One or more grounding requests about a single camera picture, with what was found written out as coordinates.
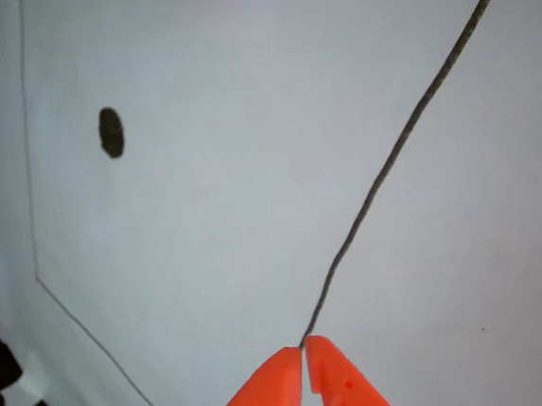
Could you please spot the black dot mark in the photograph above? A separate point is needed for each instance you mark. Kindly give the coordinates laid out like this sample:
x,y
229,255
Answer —
x,y
111,132

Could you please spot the white paper sheet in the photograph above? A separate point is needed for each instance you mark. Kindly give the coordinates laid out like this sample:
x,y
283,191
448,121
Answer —
x,y
251,190

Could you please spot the folded white tape piece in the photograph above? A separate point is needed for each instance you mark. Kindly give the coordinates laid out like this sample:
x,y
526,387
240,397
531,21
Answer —
x,y
23,388

